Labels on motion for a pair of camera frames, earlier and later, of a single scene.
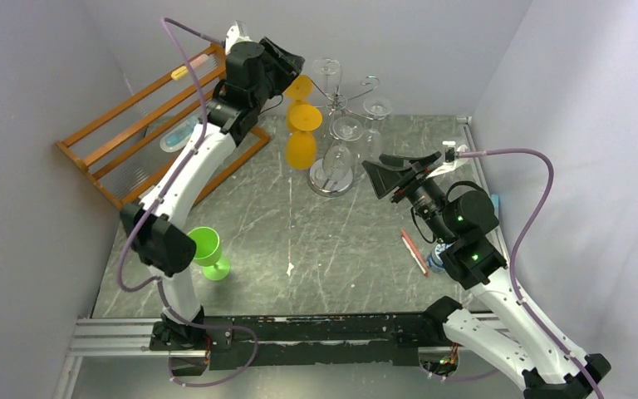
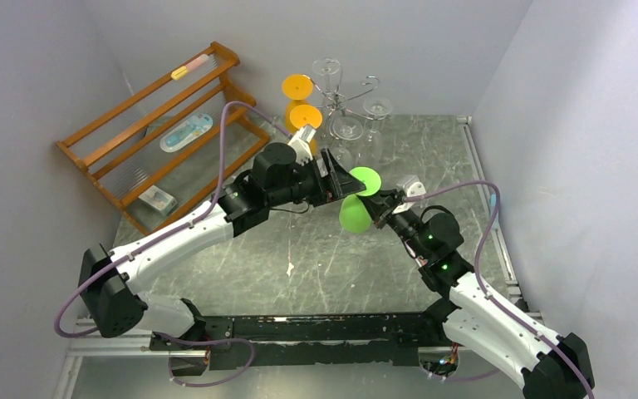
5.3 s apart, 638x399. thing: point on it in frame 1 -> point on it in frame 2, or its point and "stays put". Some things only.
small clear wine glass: [331, 70] stays put
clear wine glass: [337, 161] stays put
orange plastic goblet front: [301, 150] stays put
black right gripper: [409, 181] -> [384, 208]
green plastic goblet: [208, 253] -> [354, 217]
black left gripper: [288, 65] -> [339, 185]
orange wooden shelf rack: [124, 150] stays put
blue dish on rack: [176, 138] stays put
